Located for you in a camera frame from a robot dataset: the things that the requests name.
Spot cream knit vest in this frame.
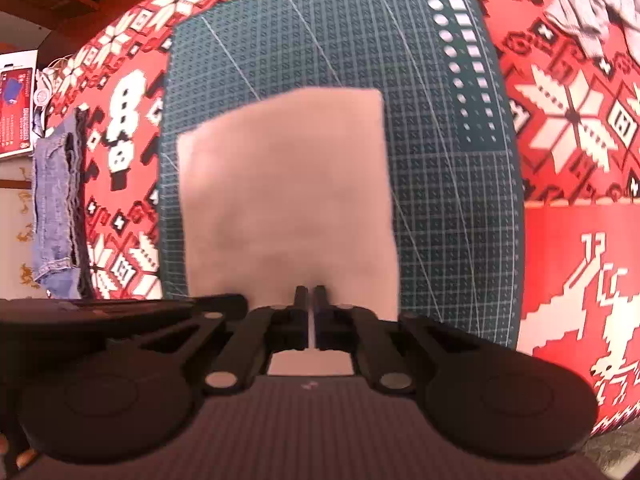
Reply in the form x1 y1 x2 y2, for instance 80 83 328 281
175 87 402 377

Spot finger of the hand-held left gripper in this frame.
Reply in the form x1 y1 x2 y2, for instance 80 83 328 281
65 293 249 328

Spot red and white product box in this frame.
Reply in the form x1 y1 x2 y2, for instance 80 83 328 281
0 49 42 160

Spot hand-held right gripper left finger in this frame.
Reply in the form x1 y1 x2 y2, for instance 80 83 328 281
107 285 309 395

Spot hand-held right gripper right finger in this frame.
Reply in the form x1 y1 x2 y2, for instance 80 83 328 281
313 285 501 395

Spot red patterned blanket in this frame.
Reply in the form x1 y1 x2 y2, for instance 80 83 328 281
42 0 640 436

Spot blue jeans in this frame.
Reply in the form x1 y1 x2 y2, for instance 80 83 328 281
31 109 95 300

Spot grey sweater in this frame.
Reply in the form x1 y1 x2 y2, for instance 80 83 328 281
542 0 640 61

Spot green cutting mat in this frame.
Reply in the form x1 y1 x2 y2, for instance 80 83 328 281
157 0 526 351

